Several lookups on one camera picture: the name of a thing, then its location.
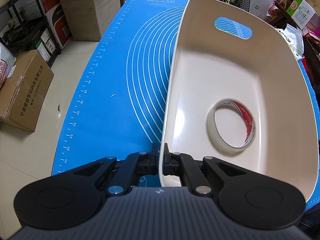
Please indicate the white red printed plastic bag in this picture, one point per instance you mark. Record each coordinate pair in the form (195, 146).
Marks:
(5, 60)

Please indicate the person's dark pants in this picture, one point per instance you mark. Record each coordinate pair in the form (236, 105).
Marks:
(310, 226)

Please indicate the cream plastic basket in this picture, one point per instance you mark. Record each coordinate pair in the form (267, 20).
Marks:
(212, 80)

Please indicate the red white appliance box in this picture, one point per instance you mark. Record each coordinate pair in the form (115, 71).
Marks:
(58, 25)

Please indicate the blue silicone mat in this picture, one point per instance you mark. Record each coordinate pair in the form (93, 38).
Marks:
(120, 80)

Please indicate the orange drink bottle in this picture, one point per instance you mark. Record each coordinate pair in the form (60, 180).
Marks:
(285, 0)

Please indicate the white cardboard box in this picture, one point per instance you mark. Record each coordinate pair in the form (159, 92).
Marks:
(260, 10)

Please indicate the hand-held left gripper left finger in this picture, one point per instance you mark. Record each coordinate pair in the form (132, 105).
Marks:
(153, 156)

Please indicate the clear tape roll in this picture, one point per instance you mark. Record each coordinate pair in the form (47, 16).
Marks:
(212, 130)

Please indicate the green white carton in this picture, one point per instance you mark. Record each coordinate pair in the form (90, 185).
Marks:
(301, 11)

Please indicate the brown cardboard box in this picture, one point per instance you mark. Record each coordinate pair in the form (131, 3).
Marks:
(27, 90)

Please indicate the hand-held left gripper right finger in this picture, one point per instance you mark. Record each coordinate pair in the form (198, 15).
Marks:
(166, 165)

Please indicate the large wrapped cardboard box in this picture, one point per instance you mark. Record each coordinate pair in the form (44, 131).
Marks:
(90, 12)

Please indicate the black metal shelf rack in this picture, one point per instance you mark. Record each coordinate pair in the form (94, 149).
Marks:
(27, 22)

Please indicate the white printed shopping bag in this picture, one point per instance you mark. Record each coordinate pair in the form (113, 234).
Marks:
(293, 38)

